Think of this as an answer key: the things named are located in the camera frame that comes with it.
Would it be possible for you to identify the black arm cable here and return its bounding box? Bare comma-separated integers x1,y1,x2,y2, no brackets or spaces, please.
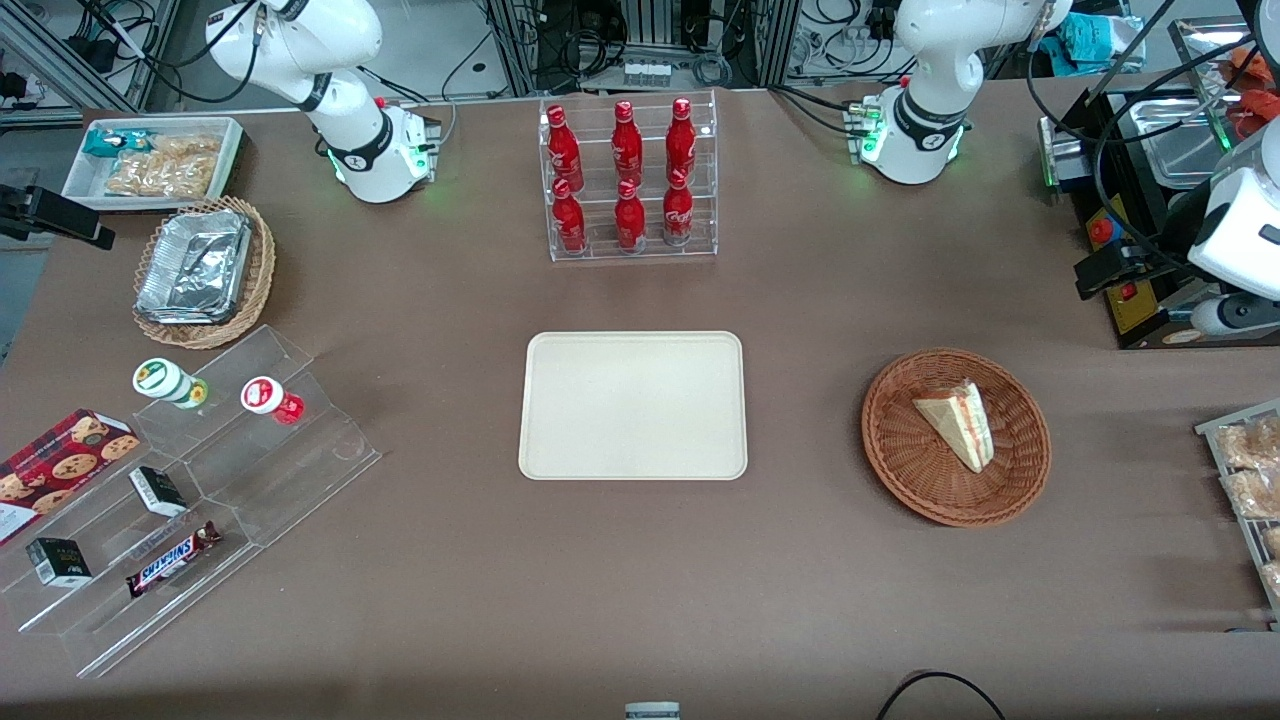
1028,0,1280,293

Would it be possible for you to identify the Snickers chocolate bar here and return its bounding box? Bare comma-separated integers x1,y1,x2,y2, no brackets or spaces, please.
125,521,223,599

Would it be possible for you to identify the red cola bottle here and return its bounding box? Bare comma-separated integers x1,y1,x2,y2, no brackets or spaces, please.
614,179,647,253
552,178,588,254
545,104,584,193
611,100,644,187
666,97,697,185
662,170,694,247

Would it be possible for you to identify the clear cracker bag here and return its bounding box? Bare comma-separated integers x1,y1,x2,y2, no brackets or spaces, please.
150,134,223,163
105,152,219,199

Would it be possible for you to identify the teal snack pack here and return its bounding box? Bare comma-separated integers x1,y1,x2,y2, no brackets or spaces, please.
82,128,156,159

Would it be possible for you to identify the black floor cable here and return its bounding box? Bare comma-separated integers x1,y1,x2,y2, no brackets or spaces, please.
877,669,1007,720

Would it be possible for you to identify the cream plastic tray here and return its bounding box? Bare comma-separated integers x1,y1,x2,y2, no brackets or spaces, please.
518,331,749,482

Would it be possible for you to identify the clear acrylic stepped display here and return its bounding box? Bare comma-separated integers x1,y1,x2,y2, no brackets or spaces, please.
0,324,383,681

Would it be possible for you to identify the aluminium foil tray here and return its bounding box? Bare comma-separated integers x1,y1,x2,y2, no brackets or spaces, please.
135,208,253,326

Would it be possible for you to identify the flat steel pan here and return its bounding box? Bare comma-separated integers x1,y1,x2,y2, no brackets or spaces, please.
1118,90,1263,191

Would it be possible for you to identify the red lid cup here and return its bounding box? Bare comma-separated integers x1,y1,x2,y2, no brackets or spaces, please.
240,376,306,426

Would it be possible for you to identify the oval light wicker basket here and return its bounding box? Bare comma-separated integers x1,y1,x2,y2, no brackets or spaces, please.
132,196,277,351

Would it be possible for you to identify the clear acrylic bottle rack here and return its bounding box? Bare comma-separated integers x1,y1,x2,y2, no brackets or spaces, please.
538,90,719,264

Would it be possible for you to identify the green lid white cup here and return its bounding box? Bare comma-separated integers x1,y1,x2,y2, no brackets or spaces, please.
132,357,209,411

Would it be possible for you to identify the red cookie box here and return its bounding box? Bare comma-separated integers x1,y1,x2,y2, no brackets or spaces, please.
0,408,141,549

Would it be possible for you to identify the black appliance box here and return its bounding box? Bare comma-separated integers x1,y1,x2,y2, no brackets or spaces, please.
1038,80,1280,351

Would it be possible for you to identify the aluminium frame rail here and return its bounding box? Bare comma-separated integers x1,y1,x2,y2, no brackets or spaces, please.
0,0,181,127

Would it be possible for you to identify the triangular sandwich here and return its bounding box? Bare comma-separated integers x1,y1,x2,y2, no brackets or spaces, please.
912,379,995,474

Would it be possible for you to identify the yellow emergency stop box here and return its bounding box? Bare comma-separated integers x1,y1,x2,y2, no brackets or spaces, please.
1088,205,1161,336

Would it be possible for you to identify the aluminium equipment rack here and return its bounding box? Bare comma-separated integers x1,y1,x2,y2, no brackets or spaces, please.
485,0,803,97

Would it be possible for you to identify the orange packet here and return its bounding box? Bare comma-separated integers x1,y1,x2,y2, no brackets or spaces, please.
1218,45,1280,141

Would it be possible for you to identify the tilted steel tray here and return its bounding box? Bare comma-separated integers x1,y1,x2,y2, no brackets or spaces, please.
1167,17,1253,153

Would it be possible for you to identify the round brown wicker basket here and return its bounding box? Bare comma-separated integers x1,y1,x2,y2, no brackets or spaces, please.
861,347,1052,528

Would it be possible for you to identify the white plastic bin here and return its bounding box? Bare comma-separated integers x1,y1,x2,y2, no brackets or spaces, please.
60,116,246,211

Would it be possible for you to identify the small black box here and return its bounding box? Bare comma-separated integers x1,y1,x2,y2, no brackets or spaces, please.
25,537,93,588
128,465,189,518

